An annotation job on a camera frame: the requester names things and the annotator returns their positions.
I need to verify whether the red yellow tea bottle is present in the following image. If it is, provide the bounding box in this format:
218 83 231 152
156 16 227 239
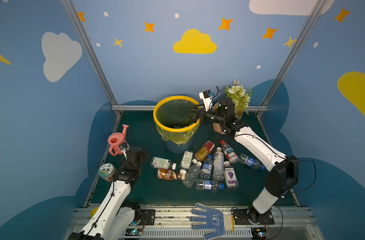
194 141 215 162

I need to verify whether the lying bottle blue label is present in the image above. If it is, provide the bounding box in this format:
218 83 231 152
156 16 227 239
195 179 225 192

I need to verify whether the clear bottle red cap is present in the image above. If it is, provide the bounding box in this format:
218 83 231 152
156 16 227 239
220 140 239 164

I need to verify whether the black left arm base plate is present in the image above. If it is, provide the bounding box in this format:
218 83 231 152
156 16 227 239
138 209 156 226

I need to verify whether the yellow bin liner bag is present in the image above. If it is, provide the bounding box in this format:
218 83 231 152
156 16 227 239
153 96 200 136

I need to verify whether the round floral tin can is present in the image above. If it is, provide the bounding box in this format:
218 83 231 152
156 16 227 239
98 163 117 183

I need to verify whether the crushed bottle blue label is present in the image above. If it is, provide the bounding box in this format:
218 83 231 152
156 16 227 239
239 154 266 170

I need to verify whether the square bottle green label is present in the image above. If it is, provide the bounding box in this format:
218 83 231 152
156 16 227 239
150 157 176 171

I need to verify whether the artificial white flower plant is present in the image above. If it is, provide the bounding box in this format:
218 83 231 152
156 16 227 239
225 80 253 119

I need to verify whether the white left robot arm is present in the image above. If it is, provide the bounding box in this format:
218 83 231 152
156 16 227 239
68 147 150 240

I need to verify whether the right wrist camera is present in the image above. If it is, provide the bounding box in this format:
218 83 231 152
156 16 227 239
199 90 214 112

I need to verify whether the clear bottle white cap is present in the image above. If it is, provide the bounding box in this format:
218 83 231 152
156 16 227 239
182 162 202 188

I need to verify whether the aluminium frame rail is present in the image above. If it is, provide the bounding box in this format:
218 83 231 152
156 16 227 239
61 0 327 118

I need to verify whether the tall bottle white label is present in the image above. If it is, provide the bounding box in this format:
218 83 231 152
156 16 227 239
213 147 224 182

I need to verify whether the small bottle blue cap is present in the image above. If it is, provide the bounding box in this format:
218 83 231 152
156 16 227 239
201 155 213 180

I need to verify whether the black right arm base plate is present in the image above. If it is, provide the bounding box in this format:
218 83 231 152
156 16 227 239
231 207 275 225

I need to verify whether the purple grape label bottle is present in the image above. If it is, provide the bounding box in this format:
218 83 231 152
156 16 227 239
224 161 239 189

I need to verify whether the brown drink bottle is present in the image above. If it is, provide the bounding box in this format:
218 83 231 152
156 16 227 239
156 169 185 181

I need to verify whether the blue ribbed trash bin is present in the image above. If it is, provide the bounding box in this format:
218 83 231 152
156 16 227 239
161 132 194 153

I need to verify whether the square clear bottle white label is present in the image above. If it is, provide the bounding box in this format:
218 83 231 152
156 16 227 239
180 151 194 170

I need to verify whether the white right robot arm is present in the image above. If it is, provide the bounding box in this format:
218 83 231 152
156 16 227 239
186 106 300 222

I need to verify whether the blue dotted work glove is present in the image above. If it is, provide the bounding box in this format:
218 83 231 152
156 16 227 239
189 203 235 240

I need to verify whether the peach ribbed flower pot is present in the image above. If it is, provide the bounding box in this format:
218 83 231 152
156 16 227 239
212 123 226 135

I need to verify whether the pink watering can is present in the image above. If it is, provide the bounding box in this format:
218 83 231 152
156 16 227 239
107 125 129 157

